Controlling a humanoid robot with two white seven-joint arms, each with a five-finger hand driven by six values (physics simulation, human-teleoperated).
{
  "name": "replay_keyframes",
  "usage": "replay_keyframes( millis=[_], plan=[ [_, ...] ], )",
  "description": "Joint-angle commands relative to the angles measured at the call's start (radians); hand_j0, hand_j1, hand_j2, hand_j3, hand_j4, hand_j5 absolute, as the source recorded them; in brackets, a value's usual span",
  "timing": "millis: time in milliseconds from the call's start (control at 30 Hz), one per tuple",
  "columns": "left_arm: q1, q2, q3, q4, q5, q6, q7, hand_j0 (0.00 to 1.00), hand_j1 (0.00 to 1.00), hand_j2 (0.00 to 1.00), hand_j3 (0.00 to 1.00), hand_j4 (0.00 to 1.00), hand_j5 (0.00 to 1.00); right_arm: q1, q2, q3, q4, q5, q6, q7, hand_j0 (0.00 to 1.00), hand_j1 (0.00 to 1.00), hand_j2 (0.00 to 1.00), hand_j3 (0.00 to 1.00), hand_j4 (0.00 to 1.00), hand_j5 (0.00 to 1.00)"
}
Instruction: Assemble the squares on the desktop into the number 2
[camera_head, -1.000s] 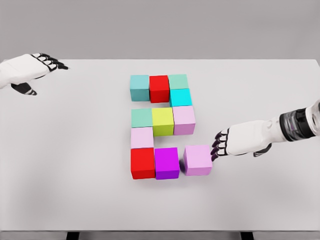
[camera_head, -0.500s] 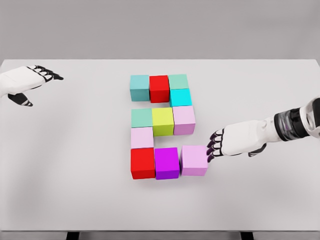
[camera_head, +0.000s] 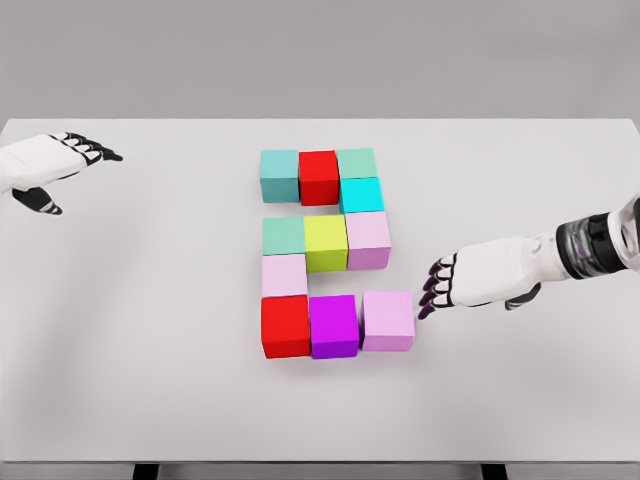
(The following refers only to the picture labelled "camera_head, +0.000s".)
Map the green cube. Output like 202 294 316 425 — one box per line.
261 215 307 257
335 147 379 181

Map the pink cube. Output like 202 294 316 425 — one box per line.
360 290 417 353
344 210 392 272
260 253 310 299

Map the purple cube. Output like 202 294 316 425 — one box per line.
307 294 361 361

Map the yellow-green cube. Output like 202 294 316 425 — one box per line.
302 214 349 274

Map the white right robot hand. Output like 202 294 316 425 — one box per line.
416 236 545 322

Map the red cube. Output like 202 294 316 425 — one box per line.
259 294 312 360
298 149 341 208

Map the cyan cube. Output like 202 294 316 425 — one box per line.
338 176 387 215

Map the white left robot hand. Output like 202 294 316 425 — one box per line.
0 132 124 217

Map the teal cube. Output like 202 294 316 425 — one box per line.
259 148 301 204

